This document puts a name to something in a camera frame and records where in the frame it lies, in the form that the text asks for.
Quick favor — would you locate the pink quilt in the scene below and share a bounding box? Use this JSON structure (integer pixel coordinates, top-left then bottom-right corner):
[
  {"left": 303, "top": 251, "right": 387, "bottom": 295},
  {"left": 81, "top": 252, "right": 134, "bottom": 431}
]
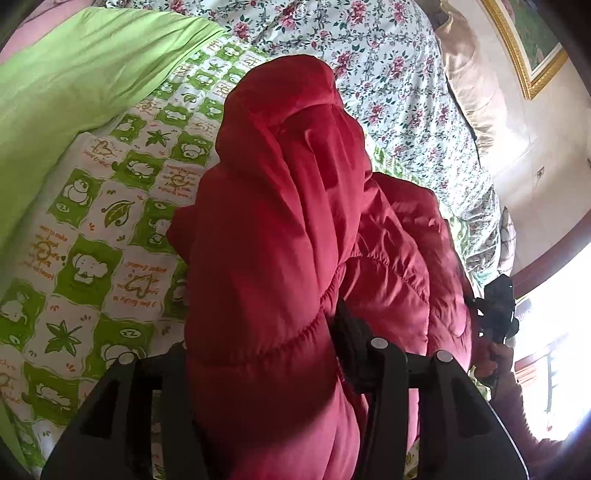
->
[{"left": 0, "top": 0, "right": 100, "bottom": 65}]

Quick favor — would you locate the person's right forearm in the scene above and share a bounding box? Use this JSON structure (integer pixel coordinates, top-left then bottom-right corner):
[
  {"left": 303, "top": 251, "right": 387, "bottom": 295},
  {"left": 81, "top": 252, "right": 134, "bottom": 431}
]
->
[{"left": 489, "top": 346, "right": 578, "bottom": 480}]

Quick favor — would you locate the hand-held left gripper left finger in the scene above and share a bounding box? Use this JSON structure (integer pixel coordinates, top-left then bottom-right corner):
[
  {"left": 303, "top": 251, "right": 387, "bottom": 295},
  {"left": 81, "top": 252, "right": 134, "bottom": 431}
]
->
[{"left": 41, "top": 344, "right": 208, "bottom": 480}]

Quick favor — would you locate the person's right hand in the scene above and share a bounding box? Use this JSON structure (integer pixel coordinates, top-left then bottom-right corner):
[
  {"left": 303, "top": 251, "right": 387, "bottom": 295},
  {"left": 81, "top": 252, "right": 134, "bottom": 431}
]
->
[{"left": 473, "top": 339, "right": 513, "bottom": 381}]

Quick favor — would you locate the grey patterned pillow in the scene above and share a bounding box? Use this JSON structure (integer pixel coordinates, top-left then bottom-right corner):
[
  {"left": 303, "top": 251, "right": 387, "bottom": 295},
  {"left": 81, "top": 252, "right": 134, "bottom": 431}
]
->
[{"left": 499, "top": 207, "right": 516, "bottom": 278}]

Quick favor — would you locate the green printed blanket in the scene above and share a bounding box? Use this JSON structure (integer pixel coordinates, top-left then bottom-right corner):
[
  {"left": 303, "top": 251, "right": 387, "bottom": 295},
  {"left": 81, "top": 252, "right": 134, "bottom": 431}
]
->
[{"left": 0, "top": 7, "right": 490, "bottom": 480}]

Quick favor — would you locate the floral duvet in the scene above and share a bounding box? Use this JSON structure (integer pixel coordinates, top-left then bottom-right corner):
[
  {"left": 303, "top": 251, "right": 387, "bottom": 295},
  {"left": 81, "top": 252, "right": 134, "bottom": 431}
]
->
[{"left": 134, "top": 0, "right": 504, "bottom": 278}]

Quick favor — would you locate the bright window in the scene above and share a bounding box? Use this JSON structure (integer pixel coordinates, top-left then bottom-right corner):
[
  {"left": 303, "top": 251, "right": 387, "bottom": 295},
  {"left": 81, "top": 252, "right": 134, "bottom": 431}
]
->
[{"left": 508, "top": 258, "right": 591, "bottom": 444}]

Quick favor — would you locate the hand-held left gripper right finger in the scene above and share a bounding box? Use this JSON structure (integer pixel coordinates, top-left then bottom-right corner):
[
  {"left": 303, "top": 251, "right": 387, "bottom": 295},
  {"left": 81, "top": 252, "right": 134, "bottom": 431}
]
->
[{"left": 330, "top": 300, "right": 529, "bottom": 480}]

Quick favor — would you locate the gold framed picture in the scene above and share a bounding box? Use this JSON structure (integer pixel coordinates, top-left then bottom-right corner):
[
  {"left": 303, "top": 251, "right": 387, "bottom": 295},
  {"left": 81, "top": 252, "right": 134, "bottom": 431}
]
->
[{"left": 480, "top": 0, "right": 570, "bottom": 101}]

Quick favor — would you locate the beige pillow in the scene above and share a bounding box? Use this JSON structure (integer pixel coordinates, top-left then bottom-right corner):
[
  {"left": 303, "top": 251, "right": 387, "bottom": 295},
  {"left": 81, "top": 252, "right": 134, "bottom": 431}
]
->
[{"left": 436, "top": 0, "right": 529, "bottom": 158}]

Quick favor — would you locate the red quilted jacket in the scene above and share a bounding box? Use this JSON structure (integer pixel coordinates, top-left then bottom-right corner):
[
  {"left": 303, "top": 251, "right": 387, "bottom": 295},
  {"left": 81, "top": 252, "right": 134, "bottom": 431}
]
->
[{"left": 166, "top": 54, "right": 478, "bottom": 480}]

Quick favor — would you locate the brown wooden board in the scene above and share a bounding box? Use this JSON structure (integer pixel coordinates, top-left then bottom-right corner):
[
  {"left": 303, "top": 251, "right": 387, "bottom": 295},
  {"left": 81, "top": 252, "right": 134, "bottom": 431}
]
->
[{"left": 510, "top": 203, "right": 591, "bottom": 301}]

